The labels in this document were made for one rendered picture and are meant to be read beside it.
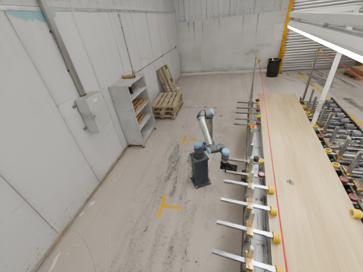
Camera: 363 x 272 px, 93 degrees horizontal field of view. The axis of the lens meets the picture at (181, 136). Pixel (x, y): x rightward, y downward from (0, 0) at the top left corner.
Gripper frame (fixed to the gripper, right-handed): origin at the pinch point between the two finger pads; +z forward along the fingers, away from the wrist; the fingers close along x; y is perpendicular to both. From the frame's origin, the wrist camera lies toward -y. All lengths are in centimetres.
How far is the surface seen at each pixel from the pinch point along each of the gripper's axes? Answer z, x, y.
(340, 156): -7, -58, -137
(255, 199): 19.8, 17.0, -39.3
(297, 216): -9, 47, -71
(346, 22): -161, 36, -55
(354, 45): -154, 58, -53
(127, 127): 28, -114, 235
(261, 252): 20, 75, -44
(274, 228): -8, 64, -50
